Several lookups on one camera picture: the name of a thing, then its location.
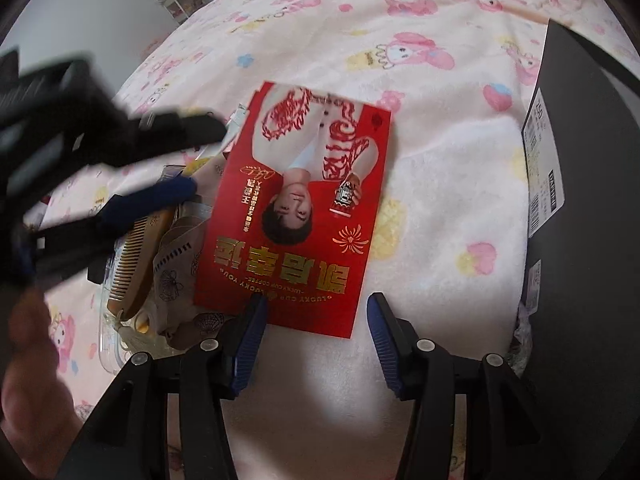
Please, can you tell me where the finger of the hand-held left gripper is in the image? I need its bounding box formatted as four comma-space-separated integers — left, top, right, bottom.
29, 176, 199, 279
115, 109, 229, 167

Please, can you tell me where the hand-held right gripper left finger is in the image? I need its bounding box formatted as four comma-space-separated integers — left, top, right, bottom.
57, 292, 269, 480

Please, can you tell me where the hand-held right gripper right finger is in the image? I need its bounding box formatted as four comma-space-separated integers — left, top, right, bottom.
366, 292, 587, 480

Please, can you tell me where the wooden comb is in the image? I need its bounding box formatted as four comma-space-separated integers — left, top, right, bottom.
106, 209, 177, 315

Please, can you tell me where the beige patterned paper bag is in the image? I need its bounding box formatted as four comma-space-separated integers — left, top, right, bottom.
149, 157, 237, 352

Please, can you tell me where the red printed poster card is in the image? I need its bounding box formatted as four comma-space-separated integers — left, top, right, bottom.
192, 80, 397, 342

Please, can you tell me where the black cardboard box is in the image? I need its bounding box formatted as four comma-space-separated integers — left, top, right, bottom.
514, 17, 640, 413

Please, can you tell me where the person's left hand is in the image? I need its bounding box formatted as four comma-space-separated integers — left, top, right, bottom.
0, 291, 84, 457

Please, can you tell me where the clear plastic bag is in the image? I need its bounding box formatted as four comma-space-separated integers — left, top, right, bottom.
96, 280, 173, 378

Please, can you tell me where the pink printed blanket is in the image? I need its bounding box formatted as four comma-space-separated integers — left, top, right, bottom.
37, 0, 633, 480

